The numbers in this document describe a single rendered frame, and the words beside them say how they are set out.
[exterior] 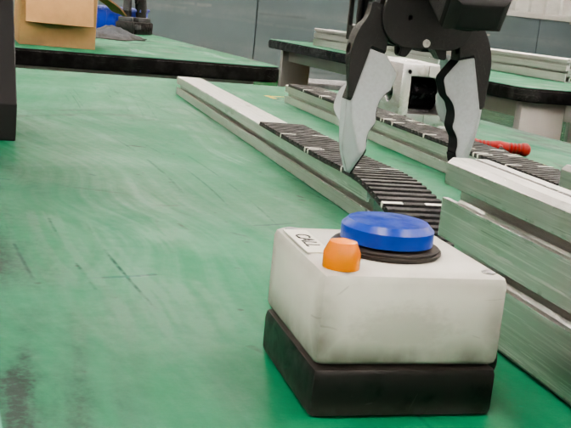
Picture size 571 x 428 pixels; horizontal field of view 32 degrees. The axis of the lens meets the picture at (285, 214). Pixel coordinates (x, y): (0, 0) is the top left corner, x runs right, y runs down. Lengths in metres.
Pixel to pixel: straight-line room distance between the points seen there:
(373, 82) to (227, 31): 11.33
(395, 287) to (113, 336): 0.15
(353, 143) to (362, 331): 0.35
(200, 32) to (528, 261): 11.51
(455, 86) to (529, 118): 2.47
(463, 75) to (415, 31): 0.05
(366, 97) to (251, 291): 0.22
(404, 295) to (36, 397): 0.15
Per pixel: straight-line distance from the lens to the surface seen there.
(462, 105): 0.75
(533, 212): 0.48
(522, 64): 3.95
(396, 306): 0.39
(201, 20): 11.95
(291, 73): 5.28
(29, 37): 2.75
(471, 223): 0.53
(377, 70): 0.73
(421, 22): 0.73
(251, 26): 12.14
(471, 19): 0.67
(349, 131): 0.73
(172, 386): 0.42
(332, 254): 0.38
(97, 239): 0.65
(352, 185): 0.80
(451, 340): 0.41
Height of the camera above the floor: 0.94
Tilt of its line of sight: 12 degrees down
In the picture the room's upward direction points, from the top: 6 degrees clockwise
